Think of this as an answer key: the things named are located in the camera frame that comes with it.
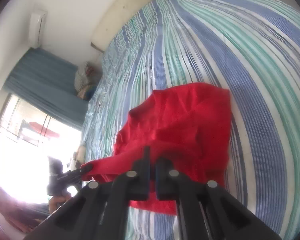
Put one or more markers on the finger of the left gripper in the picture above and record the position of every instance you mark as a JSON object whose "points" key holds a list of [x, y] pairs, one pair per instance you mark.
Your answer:
{"points": [[79, 173]]}

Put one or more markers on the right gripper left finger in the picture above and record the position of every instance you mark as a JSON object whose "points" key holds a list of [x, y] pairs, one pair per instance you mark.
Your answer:
{"points": [[99, 211]]}

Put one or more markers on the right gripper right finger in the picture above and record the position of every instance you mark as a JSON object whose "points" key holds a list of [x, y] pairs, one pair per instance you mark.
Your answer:
{"points": [[206, 211]]}

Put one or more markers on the red knit sweater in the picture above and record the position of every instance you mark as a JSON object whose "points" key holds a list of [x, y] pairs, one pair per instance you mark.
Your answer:
{"points": [[187, 124]]}

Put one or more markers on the pile of clothes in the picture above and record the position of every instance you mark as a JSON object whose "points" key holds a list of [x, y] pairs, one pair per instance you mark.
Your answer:
{"points": [[86, 80]]}

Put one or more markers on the person's left hand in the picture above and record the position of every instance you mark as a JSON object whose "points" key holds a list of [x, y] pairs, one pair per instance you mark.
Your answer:
{"points": [[56, 201]]}

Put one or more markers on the patterned cushion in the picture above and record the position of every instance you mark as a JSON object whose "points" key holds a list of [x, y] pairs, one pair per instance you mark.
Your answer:
{"points": [[79, 157]]}

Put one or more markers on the red hanging laundry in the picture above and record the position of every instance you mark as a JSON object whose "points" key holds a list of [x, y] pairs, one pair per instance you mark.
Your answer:
{"points": [[43, 130]]}

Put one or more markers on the teal curtain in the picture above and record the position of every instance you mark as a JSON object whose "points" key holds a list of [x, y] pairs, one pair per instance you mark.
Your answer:
{"points": [[47, 83]]}

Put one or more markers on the white air conditioner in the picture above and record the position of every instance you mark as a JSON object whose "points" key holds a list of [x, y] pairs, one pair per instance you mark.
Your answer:
{"points": [[36, 28]]}

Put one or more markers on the striped blue green bedspread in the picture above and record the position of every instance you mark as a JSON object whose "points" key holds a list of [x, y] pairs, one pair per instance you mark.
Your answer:
{"points": [[250, 47]]}

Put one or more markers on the cream padded headboard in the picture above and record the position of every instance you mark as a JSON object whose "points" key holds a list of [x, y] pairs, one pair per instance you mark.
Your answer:
{"points": [[118, 14]]}

